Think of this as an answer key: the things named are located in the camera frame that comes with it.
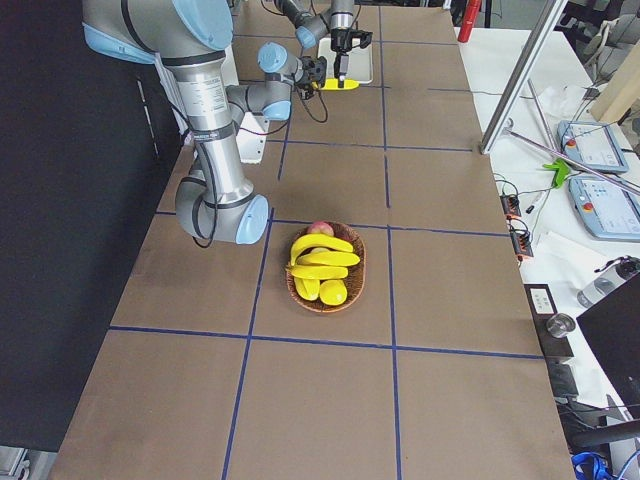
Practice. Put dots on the far teach pendant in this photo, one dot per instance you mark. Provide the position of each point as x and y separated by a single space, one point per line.
593 143

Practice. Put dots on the red apple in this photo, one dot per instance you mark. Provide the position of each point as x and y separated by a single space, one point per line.
321 227

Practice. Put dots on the red bottle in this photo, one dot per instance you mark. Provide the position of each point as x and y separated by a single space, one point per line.
469 18

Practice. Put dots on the near teach pendant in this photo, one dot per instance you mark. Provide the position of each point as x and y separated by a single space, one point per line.
607 212

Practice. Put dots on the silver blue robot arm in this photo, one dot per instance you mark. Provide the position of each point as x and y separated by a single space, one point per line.
215 201
338 21

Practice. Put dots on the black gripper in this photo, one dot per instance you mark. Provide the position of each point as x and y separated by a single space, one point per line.
341 40
308 68

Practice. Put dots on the yellow banana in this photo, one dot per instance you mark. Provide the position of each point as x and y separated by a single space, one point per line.
307 241
333 84
328 258
318 272
307 289

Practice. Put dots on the brown wicker basket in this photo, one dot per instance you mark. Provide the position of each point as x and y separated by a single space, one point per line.
335 294

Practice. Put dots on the long metal reacher tool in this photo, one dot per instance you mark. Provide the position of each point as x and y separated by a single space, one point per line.
624 185

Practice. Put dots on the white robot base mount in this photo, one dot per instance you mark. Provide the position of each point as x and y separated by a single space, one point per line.
251 138

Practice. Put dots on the white bear tray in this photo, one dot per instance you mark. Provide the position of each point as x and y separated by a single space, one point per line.
360 63

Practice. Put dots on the teach pendant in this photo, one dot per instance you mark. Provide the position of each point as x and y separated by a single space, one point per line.
607 212
593 143

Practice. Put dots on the aluminium frame post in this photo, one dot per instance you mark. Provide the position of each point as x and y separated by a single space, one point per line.
527 59

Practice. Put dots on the metal cup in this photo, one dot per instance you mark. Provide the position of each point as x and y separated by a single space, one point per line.
560 325

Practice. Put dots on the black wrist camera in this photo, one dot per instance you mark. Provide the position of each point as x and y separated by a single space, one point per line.
359 38

